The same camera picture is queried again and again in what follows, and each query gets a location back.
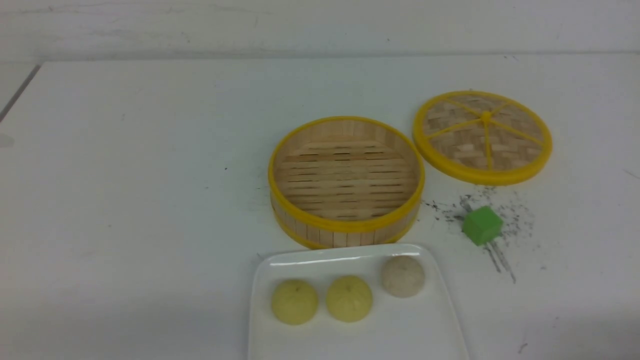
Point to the bamboo steamer basket yellow rim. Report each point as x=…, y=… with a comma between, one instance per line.
x=345, y=181

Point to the bamboo steamer lid yellow rim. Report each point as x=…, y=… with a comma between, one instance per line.
x=482, y=138

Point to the green cube block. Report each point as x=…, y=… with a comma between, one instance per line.
x=482, y=225

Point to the yellow steamed bun back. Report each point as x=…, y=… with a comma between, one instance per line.
x=349, y=299

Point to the white steamed bun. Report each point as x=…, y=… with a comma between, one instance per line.
x=403, y=276

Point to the yellow steamed bun front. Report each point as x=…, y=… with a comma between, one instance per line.
x=294, y=302

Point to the yellow steamed bun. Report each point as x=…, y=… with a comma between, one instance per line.
x=294, y=302
x=349, y=299

